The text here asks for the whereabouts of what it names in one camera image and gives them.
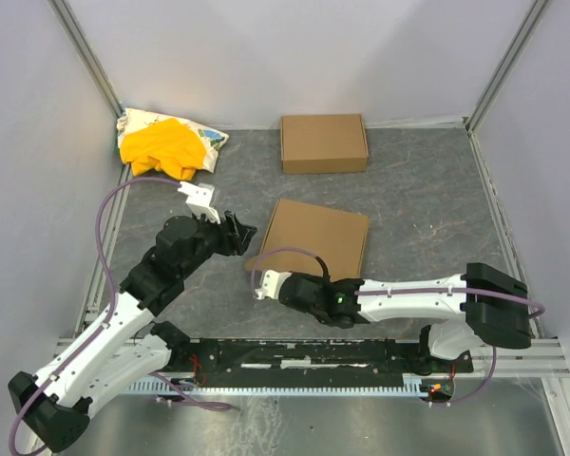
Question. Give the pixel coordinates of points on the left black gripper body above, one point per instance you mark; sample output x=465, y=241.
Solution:
x=231, y=235

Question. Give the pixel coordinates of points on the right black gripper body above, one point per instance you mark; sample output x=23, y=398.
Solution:
x=292, y=292

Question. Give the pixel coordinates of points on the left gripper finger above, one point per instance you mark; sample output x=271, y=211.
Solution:
x=233, y=227
x=241, y=245

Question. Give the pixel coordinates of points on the cardboard box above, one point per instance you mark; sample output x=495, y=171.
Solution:
x=338, y=237
x=323, y=144

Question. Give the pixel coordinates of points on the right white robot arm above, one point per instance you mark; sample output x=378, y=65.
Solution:
x=482, y=306

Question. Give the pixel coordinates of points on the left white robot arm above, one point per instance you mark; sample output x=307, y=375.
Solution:
x=50, y=402

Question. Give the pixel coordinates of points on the folded cardboard box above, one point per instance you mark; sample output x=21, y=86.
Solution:
x=323, y=144

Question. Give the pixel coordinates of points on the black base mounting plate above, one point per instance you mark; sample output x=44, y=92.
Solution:
x=245, y=363

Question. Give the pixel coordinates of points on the yellow cloth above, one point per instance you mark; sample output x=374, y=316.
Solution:
x=166, y=146

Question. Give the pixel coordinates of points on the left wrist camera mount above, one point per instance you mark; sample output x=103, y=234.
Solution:
x=199, y=199

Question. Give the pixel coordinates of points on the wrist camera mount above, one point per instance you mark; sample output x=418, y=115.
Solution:
x=270, y=284
x=199, y=199

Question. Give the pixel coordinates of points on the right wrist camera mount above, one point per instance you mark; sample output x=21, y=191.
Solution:
x=270, y=284

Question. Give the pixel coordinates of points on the slotted cable duct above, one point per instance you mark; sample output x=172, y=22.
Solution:
x=411, y=388

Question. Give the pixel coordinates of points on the left aluminium corner post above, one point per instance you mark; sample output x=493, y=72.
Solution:
x=77, y=37

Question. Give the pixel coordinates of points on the aluminium corner post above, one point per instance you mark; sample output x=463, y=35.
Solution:
x=77, y=37
x=513, y=52

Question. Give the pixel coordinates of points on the right aluminium corner post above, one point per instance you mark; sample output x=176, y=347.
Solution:
x=513, y=52

